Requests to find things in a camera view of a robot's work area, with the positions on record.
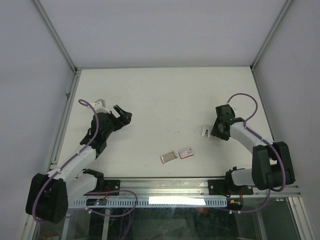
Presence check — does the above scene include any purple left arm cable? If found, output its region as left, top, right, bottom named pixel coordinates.
left=32, top=98, right=101, bottom=224

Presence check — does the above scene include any left aluminium frame post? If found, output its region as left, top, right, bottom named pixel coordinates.
left=30, top=0, right=78, bottom=73

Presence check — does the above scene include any white slotted cable duct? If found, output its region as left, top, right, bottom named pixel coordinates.
left=70, top=196, right=227, bottom=209

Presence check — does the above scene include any right aluminium frame post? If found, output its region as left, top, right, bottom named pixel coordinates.
left=250, top=0, right=295, bottom=72

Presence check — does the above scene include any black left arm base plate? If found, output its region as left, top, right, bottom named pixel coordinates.
left=85, top=179, right=121, bottom=197

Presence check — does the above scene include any aluminium mounting rail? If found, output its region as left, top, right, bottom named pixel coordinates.
left=104, top=177, right=302, bottom=198

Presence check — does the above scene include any aluminium frame post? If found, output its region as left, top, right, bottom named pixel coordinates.
left=30, top=0, right=78, bottom=73
left=250, top=0, right=295, bottom=72

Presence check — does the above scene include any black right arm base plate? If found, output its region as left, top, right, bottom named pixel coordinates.
left=207, top=179, right=254, bottom=197

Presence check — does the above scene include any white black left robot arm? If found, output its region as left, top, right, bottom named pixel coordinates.
left=25, top=99, right=132, bottom=224

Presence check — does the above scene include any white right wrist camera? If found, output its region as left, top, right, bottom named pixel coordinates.
left=226, top=103, right=237, bottom=112

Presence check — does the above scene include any red white staple box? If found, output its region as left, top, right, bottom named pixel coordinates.
left=178, top=147, right=194, bottom=159

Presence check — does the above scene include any white stapler magazine part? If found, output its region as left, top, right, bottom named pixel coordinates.
left=201, top=125, right=210, bottom=138

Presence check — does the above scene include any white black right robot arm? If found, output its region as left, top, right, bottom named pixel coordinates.
left=210, top=104, right=296, bottom=194

